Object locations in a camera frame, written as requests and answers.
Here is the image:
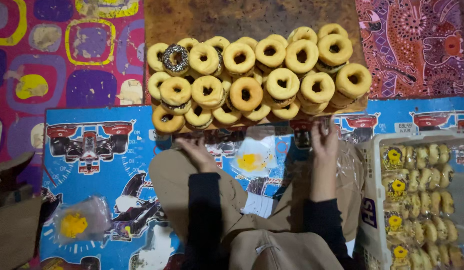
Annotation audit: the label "clear plastic bag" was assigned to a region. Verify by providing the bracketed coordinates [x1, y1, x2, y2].
[331, 140, 366, 188]

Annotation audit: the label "pile of plain donuts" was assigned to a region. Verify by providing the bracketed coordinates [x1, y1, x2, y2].
[146, 23, 373, 135]

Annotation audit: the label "person's left hand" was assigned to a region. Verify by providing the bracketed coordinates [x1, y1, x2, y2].
[175, 137, 221, 174]

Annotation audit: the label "clear bags with yellow label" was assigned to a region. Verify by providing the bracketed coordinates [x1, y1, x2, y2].
[53, 195, 113, 245]
[230, 136, 278, 179]

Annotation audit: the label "pink purple patterned mat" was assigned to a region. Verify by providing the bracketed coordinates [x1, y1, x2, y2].
[0, 0, 146, 196]

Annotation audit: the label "blue race car mat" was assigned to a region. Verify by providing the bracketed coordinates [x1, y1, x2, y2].
[39, 97, 464, 270]

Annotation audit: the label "rows of packed donuts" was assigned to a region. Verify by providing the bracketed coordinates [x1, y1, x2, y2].
[380, 143, 464, 270]

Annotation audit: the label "person's beige top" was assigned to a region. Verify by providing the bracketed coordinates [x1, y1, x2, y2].
[228, 229, 346, 270]

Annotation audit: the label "brown cardboard box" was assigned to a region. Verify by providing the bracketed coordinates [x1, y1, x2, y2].
[0, 151, 44, 270]

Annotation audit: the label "white striped paper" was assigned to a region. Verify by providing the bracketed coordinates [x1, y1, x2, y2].
[241, 191, 278, 219]

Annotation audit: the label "person's beige trousers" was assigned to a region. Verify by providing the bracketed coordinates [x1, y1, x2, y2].
[148, 142, 367, 248]

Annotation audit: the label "red batik cloth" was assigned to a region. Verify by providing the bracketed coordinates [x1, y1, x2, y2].
[355, 0, 464, 100]

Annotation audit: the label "white plastic crate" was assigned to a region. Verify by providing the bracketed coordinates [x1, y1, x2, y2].
[356, 129, 464, 270]

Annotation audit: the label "person's right hand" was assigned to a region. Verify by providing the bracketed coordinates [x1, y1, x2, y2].
[311, 116, 340, 163]

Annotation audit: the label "brown wooden board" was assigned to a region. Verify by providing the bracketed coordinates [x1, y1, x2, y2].
[144, 0, 370, 134]

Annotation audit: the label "chocolate sprinkle donut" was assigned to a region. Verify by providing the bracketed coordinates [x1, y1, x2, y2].
[162, 43, 191, 75]

